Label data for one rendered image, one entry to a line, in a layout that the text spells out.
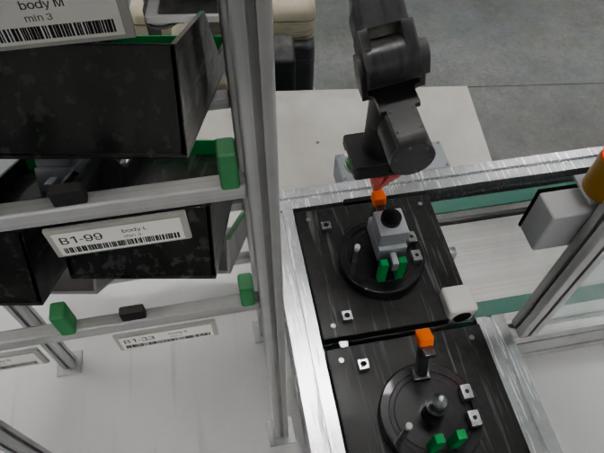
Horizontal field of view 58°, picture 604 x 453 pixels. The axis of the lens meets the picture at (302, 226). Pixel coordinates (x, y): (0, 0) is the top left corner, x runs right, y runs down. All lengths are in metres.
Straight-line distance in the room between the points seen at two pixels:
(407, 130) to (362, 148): 0.15
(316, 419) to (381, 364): 0.12
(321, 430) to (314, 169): 0.56
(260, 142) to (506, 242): 0.78
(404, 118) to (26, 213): 0.45
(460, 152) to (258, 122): 0.96
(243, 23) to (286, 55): 1.34
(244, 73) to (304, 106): 1.02
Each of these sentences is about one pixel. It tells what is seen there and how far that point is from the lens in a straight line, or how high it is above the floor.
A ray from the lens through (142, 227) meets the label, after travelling 0.37.
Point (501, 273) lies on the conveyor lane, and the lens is 1.01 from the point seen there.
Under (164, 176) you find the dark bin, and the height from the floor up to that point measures 1.22.
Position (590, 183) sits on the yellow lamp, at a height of 1.28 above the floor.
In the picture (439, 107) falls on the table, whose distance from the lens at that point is 1.33.
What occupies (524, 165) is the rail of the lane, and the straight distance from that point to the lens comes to 1.13.
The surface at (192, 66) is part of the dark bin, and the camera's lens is 0.40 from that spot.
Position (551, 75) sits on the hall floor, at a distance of 2.98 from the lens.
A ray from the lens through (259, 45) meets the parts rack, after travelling 0.27.
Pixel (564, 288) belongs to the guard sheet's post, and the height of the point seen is 1.11.
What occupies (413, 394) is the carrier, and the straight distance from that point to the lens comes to 0.80.
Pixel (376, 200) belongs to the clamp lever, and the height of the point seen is 1.07.
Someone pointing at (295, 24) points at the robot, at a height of 0.76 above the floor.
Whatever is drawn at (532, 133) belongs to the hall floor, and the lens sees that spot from 2.65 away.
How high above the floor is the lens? 1.74
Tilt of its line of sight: 55 degrees down
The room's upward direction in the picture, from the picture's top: 1 degrees clockwise
